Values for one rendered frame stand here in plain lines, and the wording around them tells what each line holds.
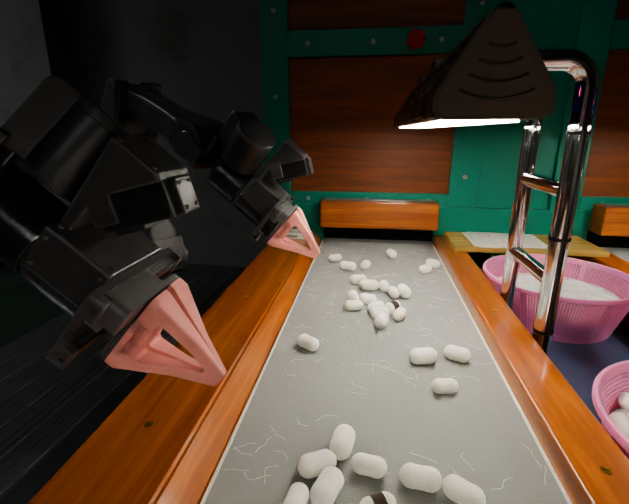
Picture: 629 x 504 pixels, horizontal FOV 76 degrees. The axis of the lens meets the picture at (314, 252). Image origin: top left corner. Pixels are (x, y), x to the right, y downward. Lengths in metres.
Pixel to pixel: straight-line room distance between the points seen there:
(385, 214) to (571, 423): 0.70
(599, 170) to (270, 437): 1.03
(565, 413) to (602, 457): 0.06
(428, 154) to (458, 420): 0.77
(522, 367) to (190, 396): 0.38
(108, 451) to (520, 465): 0.37
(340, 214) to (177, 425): 0.74
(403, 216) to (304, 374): 0.62
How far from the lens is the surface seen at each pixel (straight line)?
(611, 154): 1.25
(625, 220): 1.21
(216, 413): 0.45
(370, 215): 1.05
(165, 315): 0.29
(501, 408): 0.52
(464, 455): 0.45
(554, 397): 0.52
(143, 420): 0.45
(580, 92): 0.58
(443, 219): 1.13
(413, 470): 0.39
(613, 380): 0.60
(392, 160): 1.11
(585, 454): 0.45
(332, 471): 0.38
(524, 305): 0.81
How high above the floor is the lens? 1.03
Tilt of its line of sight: 17 degrees down
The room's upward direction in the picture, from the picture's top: straight up
